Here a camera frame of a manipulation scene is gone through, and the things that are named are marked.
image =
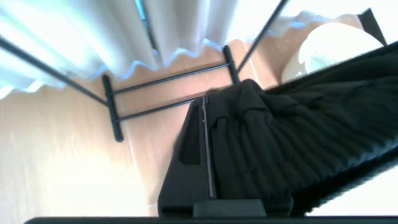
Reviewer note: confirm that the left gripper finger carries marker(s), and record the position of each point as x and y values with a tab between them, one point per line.
183	186

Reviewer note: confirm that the black shorts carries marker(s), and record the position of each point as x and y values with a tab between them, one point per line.
295	124

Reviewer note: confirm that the black clothes rack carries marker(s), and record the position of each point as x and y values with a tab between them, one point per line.
112	105

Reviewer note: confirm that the white laundry basket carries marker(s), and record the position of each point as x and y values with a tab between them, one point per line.
326	46

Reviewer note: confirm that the beige curtain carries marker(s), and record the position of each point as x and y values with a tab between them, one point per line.
180	25

